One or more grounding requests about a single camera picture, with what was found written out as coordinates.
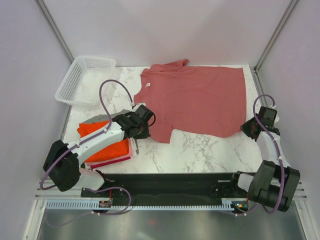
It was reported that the dusty pink t-shirt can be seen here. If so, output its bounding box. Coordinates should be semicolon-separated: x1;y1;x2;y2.
134;59;247;143

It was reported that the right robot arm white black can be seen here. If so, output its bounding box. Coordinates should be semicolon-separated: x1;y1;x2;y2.
229;106;301;212

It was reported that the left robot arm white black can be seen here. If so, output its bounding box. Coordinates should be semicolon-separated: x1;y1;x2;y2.
43;105;156;197

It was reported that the white folded t-shirt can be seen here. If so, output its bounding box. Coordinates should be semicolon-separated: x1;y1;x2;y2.
129;138;139;156

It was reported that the orange folded t-shirt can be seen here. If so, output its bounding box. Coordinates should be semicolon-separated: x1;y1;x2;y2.
75;121;129;164

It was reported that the crimson folded t-shirt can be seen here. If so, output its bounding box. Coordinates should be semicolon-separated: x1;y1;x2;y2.
86;142;132;169

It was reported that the light pink folded t-shirt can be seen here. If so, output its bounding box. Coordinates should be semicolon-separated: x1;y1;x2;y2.
84;147;134;166

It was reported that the white plastic basket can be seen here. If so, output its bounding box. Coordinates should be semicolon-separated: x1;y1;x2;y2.
54;55;116;107

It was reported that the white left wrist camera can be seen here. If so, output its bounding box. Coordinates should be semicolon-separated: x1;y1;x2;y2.
132;102;146;109

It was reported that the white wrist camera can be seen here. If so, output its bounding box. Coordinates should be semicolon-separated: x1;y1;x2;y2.
272;106;280;124
132;102;146;109

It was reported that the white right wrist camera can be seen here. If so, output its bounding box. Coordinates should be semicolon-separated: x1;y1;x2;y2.
272;106;280;124

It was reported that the right aluminium frame post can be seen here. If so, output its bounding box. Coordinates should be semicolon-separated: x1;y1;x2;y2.
252;0;301;73

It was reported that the aluminium frame post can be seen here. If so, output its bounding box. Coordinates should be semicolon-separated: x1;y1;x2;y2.
34;0;75;64
252;0;301;73

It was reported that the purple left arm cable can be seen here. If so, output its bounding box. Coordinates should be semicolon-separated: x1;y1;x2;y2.
39;79;133;216

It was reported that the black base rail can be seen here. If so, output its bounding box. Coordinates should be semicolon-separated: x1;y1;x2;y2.
81;173;247;204

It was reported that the white slotted cable duct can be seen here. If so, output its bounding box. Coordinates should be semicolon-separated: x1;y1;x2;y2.
45;198;243;211

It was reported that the left aluminium frame post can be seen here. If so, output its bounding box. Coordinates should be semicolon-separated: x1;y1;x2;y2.
34;0;75;64

